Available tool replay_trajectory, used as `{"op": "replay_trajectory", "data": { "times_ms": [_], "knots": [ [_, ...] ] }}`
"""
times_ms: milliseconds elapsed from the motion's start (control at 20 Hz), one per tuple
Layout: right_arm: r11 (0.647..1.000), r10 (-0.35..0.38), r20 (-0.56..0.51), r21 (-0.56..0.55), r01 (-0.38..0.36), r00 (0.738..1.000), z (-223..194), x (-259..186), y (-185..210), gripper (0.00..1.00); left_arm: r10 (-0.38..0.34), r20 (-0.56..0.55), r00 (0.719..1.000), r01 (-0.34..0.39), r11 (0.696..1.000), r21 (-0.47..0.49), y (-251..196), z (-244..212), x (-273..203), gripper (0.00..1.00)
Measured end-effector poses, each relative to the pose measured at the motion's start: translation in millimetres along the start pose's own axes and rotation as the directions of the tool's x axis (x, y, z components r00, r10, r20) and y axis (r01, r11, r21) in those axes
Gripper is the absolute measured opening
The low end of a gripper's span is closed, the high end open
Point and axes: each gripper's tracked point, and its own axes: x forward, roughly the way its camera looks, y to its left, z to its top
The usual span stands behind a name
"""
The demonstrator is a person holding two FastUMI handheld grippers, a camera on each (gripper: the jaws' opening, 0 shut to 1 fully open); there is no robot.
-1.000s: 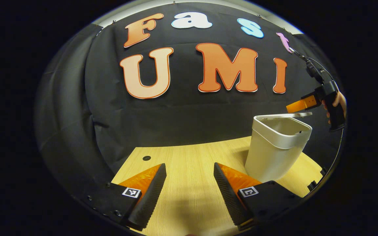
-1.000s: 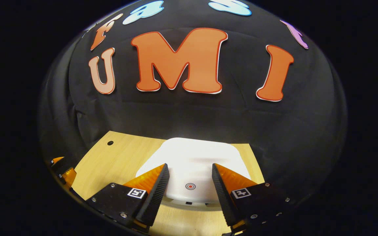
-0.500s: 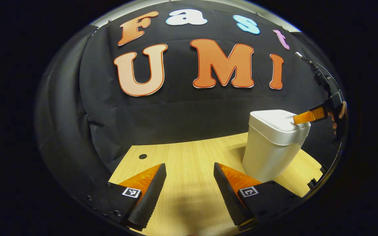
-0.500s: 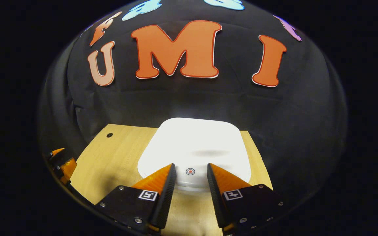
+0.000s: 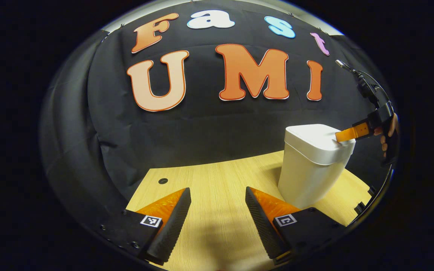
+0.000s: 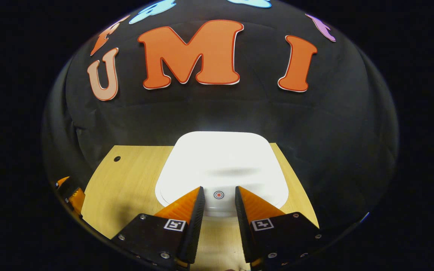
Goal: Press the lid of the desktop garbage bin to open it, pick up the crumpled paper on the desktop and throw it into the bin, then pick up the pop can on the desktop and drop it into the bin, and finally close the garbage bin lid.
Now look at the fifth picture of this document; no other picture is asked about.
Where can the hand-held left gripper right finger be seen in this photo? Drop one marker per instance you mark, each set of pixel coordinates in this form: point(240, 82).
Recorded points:
point(266, 226)

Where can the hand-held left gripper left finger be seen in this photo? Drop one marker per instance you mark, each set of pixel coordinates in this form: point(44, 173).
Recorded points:
point(173, 226)

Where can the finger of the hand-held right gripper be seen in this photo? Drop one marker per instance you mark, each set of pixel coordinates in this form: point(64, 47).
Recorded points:
point(352, 132)

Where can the white desktop garbage bin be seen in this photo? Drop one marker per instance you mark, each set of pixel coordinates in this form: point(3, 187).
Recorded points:
point(307, 169)

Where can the wooden desktop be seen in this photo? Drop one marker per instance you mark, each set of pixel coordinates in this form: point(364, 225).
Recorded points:
point(220, 180)

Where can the black backdrop cloth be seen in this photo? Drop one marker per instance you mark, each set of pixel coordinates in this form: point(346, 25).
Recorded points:
point(107, 131)

